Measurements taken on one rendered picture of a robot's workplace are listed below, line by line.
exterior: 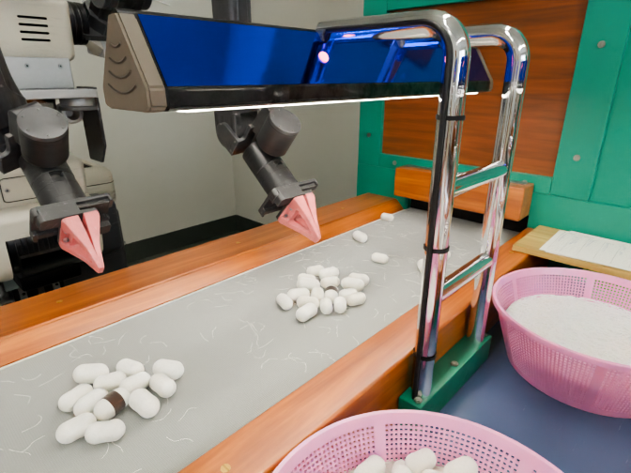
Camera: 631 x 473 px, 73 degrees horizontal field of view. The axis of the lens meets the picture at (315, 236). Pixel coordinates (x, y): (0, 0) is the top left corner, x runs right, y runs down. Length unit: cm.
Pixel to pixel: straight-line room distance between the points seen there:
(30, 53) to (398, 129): 82
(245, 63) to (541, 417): 52
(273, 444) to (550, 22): 86
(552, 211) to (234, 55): 75
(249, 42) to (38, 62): 70
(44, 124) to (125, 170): 205
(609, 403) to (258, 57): 55
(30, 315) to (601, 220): 97
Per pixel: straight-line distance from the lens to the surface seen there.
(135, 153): 272
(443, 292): 48
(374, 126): 115
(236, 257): 77
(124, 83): 37
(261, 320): 62
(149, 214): 281
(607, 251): 90
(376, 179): 117
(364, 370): 49
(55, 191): 68
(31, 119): 67
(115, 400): 50
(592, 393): 63
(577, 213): 98
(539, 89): 99
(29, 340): 66
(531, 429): 61
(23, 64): 106
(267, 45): 44
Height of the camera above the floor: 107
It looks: 21 degrees down
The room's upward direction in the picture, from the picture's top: straight up
